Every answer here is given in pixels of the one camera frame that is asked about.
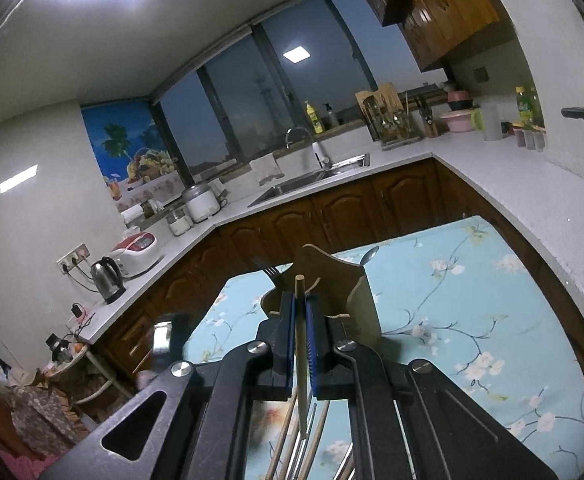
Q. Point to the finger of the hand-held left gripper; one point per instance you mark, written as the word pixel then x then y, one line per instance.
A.
pixel 169 335

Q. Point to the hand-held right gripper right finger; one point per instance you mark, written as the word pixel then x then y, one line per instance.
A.
pixel 313 345

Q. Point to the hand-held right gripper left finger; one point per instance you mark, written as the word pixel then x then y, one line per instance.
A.
pixel 288 340

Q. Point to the wooden utensil holder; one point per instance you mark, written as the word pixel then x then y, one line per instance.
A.
pixel 357 305

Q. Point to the metal fork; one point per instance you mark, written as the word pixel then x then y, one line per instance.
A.
pixel 272 272

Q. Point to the white side table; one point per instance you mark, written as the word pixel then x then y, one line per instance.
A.
pixel 99 365

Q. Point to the steel electric kettle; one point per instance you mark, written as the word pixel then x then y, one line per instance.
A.
pixel 107 280

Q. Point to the red and white rice cooker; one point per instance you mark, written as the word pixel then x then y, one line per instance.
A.
pixel 136 255

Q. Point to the metal spoon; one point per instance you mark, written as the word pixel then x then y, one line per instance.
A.
pixel 370 254

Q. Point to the glass storage jar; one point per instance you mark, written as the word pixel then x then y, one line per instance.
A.
pixel 179 222

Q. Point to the metal cutlery piece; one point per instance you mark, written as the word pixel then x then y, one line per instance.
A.
pixel 306 460

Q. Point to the paper towel roll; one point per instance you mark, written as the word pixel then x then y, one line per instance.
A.
pixel 132 215

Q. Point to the patterned cloth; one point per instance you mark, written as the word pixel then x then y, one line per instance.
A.
pixel 41 410

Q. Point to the steel kitchen sink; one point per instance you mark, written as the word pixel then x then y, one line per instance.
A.
pixel 297 185

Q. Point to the blue floral tablecloth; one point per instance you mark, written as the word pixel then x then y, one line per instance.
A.
pixel 472 310

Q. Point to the pale dish cloth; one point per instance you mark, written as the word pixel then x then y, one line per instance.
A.
pixel 264 167

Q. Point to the chrome faucet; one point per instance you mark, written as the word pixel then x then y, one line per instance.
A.
pixel 319 155

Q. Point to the yellow bottle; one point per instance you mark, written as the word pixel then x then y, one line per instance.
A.
pixel 314 120

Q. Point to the dark pump bottle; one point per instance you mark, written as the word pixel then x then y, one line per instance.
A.
pixel 331 119

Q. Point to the utensil drying rack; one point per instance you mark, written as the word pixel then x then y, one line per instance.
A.
pixel 389 125

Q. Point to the large kitchen window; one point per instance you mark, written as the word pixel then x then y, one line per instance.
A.
pixel 252 100

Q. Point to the knife block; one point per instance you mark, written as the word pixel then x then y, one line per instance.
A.
pixel 429 122

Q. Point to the wooden cutting board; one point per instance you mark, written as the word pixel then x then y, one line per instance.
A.
pixel 379 94

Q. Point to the pink basin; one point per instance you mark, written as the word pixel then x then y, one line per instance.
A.
pixel 457 121

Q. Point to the dark red pot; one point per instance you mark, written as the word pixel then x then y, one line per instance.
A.
pixel 459 100

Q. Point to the white plastic container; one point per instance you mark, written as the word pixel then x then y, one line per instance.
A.
pixel 493 122

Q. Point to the row of spice jars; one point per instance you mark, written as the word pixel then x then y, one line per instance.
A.
pixel 529 137

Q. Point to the green drink bottle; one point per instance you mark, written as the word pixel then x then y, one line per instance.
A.
pixel 524 105

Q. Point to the wooden upper cabinet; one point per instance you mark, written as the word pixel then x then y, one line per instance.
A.
pixel 447 5

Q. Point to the wall socket strip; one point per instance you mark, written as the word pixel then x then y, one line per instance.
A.
pixel 73 257

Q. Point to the beach print wall poster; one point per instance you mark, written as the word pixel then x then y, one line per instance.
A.
pixel 121 140

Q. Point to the dark wall switch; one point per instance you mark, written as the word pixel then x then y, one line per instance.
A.
pixel 480 74

